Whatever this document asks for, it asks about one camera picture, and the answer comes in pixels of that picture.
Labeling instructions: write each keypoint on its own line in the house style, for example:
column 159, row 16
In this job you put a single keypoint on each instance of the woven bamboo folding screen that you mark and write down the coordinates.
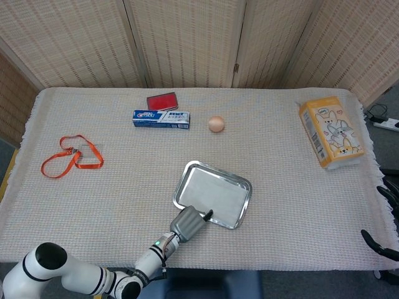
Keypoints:
column 187, row 40

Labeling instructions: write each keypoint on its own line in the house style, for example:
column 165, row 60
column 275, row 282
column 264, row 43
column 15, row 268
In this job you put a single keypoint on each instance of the red rectangular case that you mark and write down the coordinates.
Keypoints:
column 162, row 101

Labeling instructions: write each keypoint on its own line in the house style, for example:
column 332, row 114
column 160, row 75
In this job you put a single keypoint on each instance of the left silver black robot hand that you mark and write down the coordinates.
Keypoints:
column 187, row 225

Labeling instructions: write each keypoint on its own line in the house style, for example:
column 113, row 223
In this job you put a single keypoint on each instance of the brass screen hinge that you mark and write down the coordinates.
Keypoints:
column 236, row 68

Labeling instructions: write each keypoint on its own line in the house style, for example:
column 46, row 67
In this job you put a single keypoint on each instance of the silver metal tray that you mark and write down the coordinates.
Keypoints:
column 184, row 174

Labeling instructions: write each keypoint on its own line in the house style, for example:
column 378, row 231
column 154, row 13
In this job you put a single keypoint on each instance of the cream woven tablecloth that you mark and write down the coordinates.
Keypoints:
column 280, row 202

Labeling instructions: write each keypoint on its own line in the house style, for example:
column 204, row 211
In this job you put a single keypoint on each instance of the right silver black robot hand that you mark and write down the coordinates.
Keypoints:
column 388, row 194

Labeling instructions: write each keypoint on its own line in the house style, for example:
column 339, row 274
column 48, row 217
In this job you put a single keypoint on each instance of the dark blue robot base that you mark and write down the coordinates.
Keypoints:
column 212, row 285

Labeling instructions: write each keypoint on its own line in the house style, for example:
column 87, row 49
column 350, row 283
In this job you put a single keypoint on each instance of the brown egg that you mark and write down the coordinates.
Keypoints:
column 216, row 124

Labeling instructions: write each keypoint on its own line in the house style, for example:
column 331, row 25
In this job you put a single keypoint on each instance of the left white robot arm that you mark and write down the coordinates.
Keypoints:
column 93, row 274

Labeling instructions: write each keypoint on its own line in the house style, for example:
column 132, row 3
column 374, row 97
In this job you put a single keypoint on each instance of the blue white toothpaste box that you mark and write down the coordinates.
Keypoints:
column 162, row 120

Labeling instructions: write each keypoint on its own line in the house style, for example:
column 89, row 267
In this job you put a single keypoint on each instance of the white power strip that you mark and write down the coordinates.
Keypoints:
column 386, row 124

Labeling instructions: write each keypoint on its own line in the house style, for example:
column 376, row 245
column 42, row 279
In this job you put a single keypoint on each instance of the clear plastic badge holder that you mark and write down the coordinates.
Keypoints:
column 88, row 155

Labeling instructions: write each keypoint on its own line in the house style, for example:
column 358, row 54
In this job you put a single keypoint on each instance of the yellow cartoon dog tissue pack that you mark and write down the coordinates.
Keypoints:
column 336, row 134

